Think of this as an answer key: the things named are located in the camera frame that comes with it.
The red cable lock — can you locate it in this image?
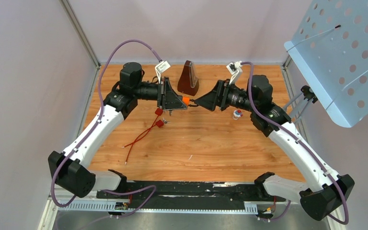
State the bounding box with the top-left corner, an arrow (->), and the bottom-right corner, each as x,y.
123,118 -> 169,165
122,108 -> 164,148

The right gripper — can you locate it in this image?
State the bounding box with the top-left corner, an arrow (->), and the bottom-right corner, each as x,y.
194,79 -> 256,113

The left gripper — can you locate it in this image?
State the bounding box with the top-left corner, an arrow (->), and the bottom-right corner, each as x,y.
133,76 -> 187,110

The red cable lock lower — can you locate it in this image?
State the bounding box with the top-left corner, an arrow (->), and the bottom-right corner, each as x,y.
123,118 -> 169,165

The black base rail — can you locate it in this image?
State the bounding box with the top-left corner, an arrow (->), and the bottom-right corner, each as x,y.
96,180 -> 286,211

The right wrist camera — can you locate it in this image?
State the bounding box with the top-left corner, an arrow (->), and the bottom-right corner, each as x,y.
226,61 -> 243,85

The purple cable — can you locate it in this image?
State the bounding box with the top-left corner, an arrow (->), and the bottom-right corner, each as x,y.
241,61 -> 350,226
50,39 -> 163,208

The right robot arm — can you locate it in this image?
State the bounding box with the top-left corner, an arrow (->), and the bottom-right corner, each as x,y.
195,75 -> 355,224

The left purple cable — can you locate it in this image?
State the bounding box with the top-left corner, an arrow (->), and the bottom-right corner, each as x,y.
50,39 -> 163,208

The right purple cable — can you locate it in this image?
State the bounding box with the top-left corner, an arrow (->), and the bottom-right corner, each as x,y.
241,61 -> 350,226

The blue perforated metal stand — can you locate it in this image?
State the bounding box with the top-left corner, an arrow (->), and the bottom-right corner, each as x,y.
284,0 -> 368,128

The brown wooden metronome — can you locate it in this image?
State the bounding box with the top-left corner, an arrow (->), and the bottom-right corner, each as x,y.
177,60 -> 199,96

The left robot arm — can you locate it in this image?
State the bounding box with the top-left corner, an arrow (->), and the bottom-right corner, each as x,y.
48,61 -> 189,198

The orange black padlock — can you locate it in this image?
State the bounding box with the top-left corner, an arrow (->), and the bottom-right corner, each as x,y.
182,97 -> 192,107

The white cable duct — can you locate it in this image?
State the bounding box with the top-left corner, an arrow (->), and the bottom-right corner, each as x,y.
57,200 -> 259,215

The red cable lock upper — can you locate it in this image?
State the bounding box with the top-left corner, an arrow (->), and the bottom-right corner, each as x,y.
122,108 -> 164,148

